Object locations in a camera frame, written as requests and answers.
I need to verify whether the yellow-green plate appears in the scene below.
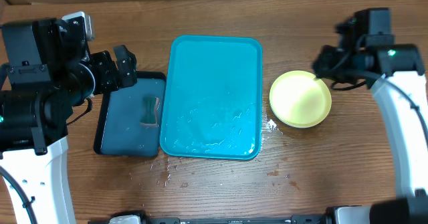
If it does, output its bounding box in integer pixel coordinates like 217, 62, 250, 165
269, 70, 332, 128

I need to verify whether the orange green scrub sponge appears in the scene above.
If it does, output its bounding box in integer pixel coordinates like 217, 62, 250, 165
140, 96, 160, 127

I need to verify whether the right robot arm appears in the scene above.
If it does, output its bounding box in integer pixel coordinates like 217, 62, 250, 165
312, 44, 427, 223

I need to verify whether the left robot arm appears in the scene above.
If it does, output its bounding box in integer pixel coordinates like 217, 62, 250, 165
1, 12, 136, 223

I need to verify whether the black plastic tray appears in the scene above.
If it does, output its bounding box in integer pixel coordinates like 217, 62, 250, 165
93, 72, 167, 158

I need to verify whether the teal plastic tray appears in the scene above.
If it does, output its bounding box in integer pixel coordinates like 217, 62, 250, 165
160, 35, 263, 160

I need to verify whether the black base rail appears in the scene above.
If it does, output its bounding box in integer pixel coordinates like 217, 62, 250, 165
88, 210, 335, 224

